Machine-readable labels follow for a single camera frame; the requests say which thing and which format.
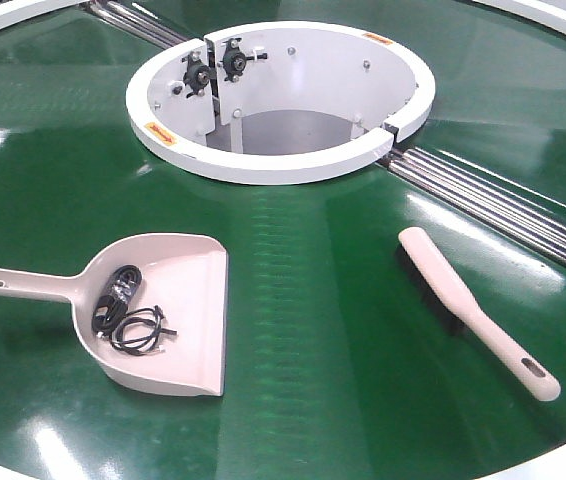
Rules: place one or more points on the steel rollers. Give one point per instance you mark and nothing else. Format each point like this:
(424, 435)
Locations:
(503, 210)
(135, 21)

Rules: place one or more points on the black bearing mount left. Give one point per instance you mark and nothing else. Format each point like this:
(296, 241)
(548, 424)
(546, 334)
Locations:
(197, 75)

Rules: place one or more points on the white outer rim left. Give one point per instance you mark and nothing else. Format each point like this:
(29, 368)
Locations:
(14, 12)

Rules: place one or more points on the green conveyor belt surface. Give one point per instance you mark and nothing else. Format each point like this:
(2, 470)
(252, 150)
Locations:
(341, 361)

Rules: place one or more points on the steel rollers right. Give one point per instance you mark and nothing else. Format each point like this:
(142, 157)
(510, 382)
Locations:
(503, 210)

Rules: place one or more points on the pink plastic dustpan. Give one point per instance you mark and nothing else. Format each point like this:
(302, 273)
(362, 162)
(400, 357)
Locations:
(185, 275)

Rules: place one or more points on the black bearing mount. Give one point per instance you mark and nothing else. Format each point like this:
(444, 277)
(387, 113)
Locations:
(197, 75)
(235, 60)

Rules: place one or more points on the steel rollers top left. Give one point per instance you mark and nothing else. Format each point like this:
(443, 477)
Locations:
(135, 21)

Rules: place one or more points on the black bearing mount right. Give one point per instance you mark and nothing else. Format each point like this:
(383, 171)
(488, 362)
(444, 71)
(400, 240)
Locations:
(235, 60)

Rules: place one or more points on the white central ring housing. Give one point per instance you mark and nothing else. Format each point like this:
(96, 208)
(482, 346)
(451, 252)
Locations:
(328, 101)

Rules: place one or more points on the pink hand brush black bristles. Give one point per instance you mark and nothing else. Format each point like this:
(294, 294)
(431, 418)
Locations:
(455, 295)

